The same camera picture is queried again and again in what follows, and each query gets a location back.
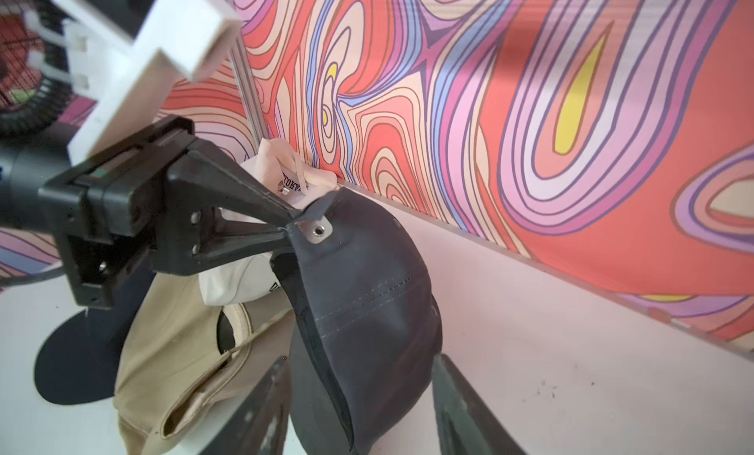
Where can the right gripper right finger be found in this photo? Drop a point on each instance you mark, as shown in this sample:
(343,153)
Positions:
(465,424)

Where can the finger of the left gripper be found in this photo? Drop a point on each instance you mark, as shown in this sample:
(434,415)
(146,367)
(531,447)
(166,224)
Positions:
(215,213)

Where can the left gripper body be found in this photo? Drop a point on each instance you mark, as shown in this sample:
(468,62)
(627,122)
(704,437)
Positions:
(102,211)

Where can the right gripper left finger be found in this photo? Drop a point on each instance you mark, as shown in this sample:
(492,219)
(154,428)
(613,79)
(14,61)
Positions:
(260,424)

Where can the light beige baseball cap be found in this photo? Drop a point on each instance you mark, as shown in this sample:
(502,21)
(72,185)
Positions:
(238,282)

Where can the tan khaki baseball cap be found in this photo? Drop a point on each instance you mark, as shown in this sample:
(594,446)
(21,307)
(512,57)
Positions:
(181,357)

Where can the cream baseball cap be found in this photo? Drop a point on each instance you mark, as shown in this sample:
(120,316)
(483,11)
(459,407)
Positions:
(280,169)

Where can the dark grey baseball cap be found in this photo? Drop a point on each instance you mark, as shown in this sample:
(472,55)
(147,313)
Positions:
(367,324)

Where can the black cap with white logo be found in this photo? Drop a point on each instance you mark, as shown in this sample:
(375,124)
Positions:
(79,361)

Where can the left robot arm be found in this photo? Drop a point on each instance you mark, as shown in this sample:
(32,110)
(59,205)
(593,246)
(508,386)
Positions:
(35,136)

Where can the black wire basket left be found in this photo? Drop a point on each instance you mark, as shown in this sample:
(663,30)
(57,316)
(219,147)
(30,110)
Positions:
(19,82)

